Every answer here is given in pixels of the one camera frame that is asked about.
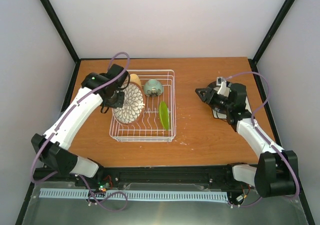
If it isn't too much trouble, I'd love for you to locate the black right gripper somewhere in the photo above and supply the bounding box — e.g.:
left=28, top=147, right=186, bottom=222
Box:
left=195, top=87, right=233, bottom=112

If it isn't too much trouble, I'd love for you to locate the brown rimmed patterned plate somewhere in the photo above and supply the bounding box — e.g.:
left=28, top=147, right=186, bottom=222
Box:
left=112, top=82, right=146, bottom=126

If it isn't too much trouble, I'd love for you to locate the black rimmed cream plate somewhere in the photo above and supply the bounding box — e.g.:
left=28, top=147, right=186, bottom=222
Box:
left=208, top=81, right=232, bottom=119

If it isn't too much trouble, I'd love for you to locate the yellow ceramic mug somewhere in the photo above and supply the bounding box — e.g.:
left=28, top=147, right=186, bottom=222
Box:
left=130, top=73, right=142, bottom=87

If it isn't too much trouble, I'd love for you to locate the pale green ceramic bowl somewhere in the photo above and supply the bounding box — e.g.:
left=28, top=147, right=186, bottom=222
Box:
left=143, top=79, right=164, bottom=97

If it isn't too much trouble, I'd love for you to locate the lime green plate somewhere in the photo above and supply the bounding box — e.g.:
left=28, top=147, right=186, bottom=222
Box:
left=158, top=101, right=170, bottom=131

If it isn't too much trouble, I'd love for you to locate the white wire dish rack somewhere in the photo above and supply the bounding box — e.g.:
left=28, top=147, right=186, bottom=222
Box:
left=109, top=69, right=177, bottom=142

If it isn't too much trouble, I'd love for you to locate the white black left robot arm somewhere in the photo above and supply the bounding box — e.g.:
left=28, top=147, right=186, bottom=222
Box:
left=31, top=64, right=130, bottom=187

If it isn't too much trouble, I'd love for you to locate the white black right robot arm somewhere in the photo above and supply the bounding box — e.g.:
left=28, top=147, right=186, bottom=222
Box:
left=195, top=81, right=300, bottom=198

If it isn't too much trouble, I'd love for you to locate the white square plate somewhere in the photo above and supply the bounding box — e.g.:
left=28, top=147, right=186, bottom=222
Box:
left=212, top=97, right=252, bottom=120

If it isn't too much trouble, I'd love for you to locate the small electronics board with leds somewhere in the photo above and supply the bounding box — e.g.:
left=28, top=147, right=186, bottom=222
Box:
left=98, top=175, right=113, bottom=192

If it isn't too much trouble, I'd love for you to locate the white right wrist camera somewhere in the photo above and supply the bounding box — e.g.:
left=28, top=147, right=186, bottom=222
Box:
left=216, top=77, right=227, bottom=95

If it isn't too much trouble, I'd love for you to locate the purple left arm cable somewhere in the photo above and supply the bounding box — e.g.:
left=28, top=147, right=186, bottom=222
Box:
left=29, top=51, right=131, bottom=212

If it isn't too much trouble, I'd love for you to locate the black aluminium frame rail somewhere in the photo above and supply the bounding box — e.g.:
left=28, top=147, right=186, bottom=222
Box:
left=32, top=164, right=301, bottom=193

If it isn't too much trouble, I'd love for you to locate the light blue cable duct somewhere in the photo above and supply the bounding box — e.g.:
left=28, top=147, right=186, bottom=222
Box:
left=38, top=188, right=228, bottom=203

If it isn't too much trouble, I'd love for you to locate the black left corner post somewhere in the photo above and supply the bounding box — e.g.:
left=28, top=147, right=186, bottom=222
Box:
left=39, top=0, right=80, bottom=64

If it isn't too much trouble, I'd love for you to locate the black corner post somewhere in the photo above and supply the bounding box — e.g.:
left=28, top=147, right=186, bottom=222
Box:
left=252, top=0, right=296, bottom=65
left=39, top=0, right=80, bottom=64

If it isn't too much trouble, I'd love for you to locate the black right corner post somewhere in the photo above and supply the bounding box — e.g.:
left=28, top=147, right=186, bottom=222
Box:
left=252, top=0, right=296, bottom=65

